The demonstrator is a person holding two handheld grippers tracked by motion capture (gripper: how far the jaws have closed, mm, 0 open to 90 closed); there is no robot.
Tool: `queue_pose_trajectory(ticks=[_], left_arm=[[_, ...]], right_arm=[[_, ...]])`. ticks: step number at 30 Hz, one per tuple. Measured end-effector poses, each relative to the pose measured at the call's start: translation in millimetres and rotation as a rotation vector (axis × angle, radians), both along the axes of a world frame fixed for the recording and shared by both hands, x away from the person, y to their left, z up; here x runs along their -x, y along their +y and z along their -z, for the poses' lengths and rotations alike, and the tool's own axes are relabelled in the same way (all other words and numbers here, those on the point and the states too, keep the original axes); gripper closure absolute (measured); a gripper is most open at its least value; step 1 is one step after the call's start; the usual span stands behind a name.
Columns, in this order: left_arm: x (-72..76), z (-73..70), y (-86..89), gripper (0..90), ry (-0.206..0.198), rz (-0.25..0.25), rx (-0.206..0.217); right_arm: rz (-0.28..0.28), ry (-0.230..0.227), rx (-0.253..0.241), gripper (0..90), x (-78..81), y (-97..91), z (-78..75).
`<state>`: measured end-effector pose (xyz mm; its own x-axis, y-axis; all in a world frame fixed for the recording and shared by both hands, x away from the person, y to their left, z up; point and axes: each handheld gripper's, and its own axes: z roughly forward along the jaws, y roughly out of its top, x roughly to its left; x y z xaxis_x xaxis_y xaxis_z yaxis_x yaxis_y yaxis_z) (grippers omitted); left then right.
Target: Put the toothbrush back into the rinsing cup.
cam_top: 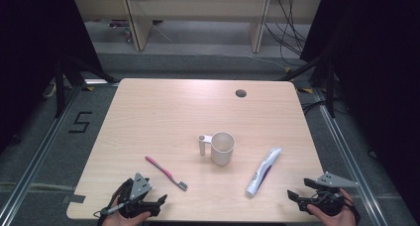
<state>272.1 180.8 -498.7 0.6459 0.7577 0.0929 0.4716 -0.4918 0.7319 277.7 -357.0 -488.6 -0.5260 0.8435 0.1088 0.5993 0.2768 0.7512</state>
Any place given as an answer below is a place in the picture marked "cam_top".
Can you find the pink toothbrush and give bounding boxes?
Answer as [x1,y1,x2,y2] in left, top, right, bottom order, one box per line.
[145,156,189,191]

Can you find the person's left hand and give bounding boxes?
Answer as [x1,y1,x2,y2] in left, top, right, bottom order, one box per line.
[102,195,153,226]

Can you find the small coloured items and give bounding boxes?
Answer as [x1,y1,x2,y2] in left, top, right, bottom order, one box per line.
[108,19,134,44]

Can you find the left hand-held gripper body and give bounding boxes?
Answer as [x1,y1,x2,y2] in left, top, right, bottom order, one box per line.
[117,171,158,219]

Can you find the person's right hand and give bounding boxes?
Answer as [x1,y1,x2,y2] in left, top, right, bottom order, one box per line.
[306,188,359,226]

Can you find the thin black cable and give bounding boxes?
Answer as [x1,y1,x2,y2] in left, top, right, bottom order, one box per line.
[301,99,331,115]

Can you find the black metal stand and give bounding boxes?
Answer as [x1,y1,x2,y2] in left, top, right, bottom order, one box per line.
[279,51,339,119]
[53,54,120,119]

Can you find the white toothpaste tube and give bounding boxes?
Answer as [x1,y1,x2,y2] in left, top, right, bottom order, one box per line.
[245,147,283,198]

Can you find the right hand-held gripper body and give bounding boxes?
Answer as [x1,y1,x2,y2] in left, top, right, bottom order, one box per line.
[307,171,359,217]

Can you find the white cup with handle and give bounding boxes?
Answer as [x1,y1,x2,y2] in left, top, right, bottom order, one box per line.
[197,131,237,167]

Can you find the aluminium rail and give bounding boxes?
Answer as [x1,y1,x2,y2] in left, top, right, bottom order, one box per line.
[313,86,380,226]
[0,83,83,222]

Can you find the hanging black cables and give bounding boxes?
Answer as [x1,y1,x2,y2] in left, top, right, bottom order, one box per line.
[263,0,310,66]

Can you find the black curtain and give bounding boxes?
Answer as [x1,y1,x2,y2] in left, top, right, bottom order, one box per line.
[299,0,420,214]
[0,0,104,153]

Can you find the thin white cable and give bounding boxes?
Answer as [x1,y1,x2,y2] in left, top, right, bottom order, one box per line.
[150,21,174,44]

